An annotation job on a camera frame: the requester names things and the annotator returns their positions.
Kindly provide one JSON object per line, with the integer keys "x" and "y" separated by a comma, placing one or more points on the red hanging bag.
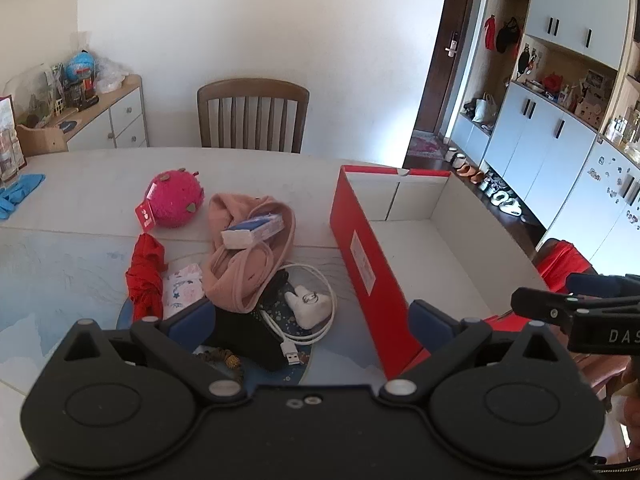
{"x": 490, "y": 32}

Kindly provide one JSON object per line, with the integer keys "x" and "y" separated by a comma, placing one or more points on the red cardboard shoe box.
{"x": 370, "y": 240}

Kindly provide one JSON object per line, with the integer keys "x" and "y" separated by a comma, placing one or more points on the blue cloth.
{"x": 20, "y": 187}

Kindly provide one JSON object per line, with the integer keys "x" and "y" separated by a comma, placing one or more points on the blue globe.
{"x": 80, "y": 66}

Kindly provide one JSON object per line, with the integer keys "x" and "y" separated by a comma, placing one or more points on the black round ornament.
{"x": 523, "y": 57}

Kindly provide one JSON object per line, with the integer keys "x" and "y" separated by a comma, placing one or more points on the dark brown door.
{"x": 450, "y": 85}

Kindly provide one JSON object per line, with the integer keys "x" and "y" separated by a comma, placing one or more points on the light wooden chair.
{"x": 250, "y": 87}

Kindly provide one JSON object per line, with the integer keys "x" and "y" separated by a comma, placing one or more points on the black hanging bag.
{"x": 507, "y": 35}

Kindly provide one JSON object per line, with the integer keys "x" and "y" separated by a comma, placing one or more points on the patterned red rug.
{"x": 425, "y": 146}

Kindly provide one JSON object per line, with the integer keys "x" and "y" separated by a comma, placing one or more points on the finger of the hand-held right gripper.
{"x": 600, "y": 284}
{"x": 540, "y": 302}

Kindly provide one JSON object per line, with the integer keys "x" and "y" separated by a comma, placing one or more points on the white wall cabinet unit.
{"x": 540, "y": 125}

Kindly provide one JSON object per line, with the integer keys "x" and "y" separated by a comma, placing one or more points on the blue white tissue pack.
{"x": 252, "y": 230}

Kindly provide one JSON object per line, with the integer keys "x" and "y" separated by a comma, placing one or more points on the wooden desk organizer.
{"x": 42, "y": 140}

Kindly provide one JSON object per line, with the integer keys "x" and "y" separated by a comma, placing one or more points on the clear plastic bag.
{"x": 112, "y": 77}

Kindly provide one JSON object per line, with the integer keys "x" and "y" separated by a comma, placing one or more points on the black knit glove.
{"x": 240, "y": 335}

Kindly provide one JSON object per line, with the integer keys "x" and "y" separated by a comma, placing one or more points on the white tote bag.
{"x": 485, "y": 107}

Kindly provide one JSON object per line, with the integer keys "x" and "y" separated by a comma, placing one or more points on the silver door lock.
{"x": 452, "y": 45}

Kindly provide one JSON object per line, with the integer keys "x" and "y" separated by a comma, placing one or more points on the row of shoes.
{"x": 502, "y": 200}

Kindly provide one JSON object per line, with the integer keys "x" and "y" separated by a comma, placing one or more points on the dark wooden chair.
{"x": 595, "y": 367}

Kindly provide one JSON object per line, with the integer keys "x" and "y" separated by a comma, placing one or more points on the pink dragon fruit plush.
{"x": 172, "y": 200}

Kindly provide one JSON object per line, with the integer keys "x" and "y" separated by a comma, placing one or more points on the wooden sideboard with white drawers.
{"x": 125, "y": 110}

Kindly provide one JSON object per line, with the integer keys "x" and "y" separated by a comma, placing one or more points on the red headband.
{"x": 145, "y": 280}

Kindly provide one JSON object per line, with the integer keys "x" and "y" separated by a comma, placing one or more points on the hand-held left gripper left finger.
{"x": 192, "y": 320}

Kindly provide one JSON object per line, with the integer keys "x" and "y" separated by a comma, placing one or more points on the red cloth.
{"x": 565, "y": 265}

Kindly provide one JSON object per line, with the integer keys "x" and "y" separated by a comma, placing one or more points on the standing picture frame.
{"x": 10, "y": 140}

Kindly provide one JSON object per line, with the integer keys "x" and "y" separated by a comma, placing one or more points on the red shelf ornament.
{"x": 552, "y": 81}

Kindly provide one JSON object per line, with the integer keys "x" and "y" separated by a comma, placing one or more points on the pink knit hat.
{"x": 235, "y": 280}

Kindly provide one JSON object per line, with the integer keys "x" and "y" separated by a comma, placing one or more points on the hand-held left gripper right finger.
{"x": 430, "y": 322}

